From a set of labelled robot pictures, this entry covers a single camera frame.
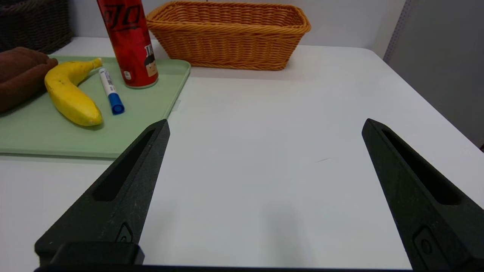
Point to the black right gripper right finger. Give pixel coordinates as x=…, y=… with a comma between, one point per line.
x=408, y=196

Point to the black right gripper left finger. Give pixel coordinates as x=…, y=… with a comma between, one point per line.
x=113, y=204

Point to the white marker with blue cap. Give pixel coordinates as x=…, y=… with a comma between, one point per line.
x=110, y=90

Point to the yellow banana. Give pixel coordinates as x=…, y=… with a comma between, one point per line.
x=72, y=98

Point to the brown towel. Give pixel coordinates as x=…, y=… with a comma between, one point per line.
x=19, y=75

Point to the orange wicker basket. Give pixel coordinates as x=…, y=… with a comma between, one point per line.
x=227, y=45

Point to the dark brown wicker basket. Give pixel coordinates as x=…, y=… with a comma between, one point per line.
x=34, y=22

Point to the light green plastic tray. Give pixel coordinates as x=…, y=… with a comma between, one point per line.
x=143, y=109

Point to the red soda can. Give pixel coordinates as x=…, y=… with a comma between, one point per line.
x=130, y=45

